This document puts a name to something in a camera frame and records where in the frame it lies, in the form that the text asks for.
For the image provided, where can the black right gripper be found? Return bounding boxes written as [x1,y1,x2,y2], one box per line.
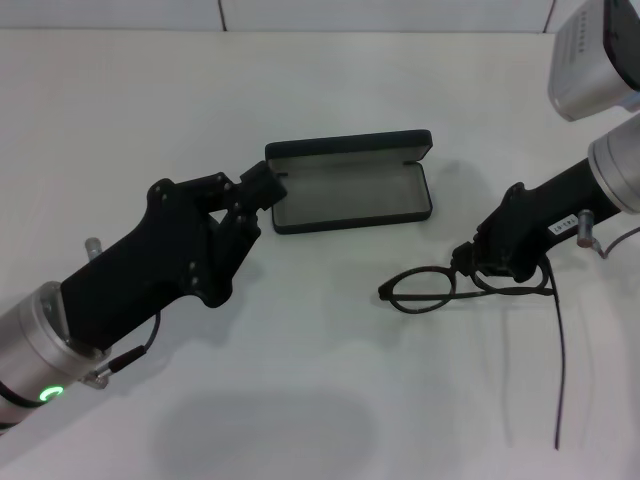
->
[451,158,615,284]

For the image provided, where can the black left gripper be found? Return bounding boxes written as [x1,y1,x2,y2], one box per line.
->
[59,162,290,357]

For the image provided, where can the black frame glasses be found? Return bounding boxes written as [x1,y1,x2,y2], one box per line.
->
[378,254,567,451]

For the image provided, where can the black glasses case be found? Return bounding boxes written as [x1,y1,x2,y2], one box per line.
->
[263,128,434,236]

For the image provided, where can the right gripper silver connector post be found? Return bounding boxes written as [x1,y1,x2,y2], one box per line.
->
[575,209,595,249]

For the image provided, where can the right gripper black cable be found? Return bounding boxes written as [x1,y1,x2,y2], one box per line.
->
[589,229,640,261]

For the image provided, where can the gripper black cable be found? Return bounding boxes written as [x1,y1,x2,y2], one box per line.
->
[79,312,164,391]
[589,229,640,261]

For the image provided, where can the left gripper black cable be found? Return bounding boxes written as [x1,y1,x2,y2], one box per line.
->
[79,312,164,391]

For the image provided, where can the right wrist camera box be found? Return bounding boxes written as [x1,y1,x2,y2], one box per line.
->
[547,0,640,122]

